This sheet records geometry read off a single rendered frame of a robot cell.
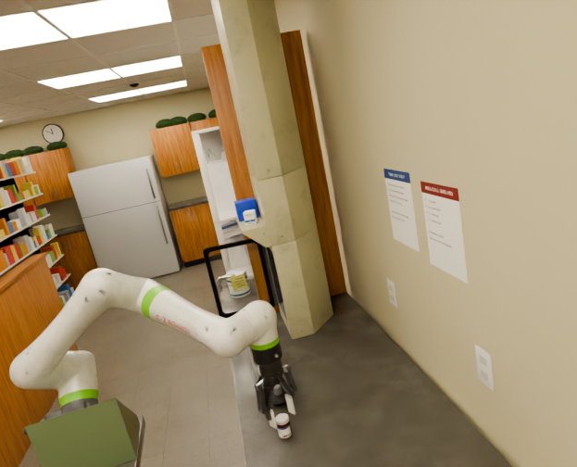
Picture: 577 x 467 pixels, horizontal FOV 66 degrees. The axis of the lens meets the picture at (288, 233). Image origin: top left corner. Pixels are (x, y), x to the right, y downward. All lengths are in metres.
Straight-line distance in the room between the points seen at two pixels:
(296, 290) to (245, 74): 0.97
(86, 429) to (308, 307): 1.03
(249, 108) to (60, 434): 1.36
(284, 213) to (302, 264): 0.26
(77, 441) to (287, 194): 1.21
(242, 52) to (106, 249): 5.50
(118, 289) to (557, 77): 1.27
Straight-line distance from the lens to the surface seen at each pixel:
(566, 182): 0.97
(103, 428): 1.72
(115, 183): 6.94
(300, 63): 2.37
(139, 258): 7.10
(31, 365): 1.72
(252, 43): 1.97
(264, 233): 1.98
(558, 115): 0.96
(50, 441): 1.76
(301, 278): 2.07
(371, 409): 1.67
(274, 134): 1.95
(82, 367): 1.82
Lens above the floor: 1.95
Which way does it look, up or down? 14 degrees down
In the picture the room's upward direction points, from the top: 12 degrees counter-clockwise
